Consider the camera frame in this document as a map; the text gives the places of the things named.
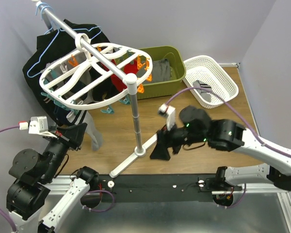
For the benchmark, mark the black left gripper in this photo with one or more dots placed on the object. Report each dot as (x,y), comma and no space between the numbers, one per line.
(74,133)

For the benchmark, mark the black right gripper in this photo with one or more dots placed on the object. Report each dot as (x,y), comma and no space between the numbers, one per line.
(165,139)

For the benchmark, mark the grey striped sock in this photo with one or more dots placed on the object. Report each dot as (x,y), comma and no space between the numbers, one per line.
(85,117)

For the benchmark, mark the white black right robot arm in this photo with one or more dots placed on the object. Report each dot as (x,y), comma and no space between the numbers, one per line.
(224,135)

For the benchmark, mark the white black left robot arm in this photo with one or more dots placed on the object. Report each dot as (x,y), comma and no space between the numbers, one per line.
(32,171)

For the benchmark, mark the white round clip hanger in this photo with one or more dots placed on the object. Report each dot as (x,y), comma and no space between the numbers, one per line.
(101,61)

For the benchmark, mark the teal clothes clip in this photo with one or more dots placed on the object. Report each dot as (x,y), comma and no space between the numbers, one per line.
(108,110)

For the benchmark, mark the black hanging garment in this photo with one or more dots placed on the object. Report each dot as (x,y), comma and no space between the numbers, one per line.
(55,112)

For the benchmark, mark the olive green plastic bin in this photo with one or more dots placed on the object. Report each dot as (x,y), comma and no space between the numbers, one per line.
(178,71)

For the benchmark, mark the orange clothes clip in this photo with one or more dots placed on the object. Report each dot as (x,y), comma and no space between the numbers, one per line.
(139,63)
(149,78)
(140,88)

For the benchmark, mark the silver white clothes rack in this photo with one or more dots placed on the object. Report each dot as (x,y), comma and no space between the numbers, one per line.
(141,148)

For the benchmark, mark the grey cloth in bin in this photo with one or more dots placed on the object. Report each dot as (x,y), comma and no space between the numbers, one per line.
(161,71)

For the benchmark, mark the red sock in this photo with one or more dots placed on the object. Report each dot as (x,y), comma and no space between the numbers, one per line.
(129,68)

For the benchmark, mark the white perforated plastic basket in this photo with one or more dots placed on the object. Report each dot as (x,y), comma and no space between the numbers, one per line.
(206,69)

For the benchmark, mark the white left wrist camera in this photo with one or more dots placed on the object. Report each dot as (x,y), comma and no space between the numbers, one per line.
(37,125)

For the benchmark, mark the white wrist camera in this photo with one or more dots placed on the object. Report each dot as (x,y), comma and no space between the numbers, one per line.
(37,125)
(169,113)

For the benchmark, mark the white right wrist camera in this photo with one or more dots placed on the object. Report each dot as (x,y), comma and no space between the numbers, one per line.
(169,113)

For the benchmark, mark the aluminium frame rail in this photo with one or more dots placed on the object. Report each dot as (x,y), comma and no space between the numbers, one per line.
(180,203)

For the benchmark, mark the light blue wire hanger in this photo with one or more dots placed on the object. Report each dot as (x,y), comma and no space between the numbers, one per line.
(55,45)

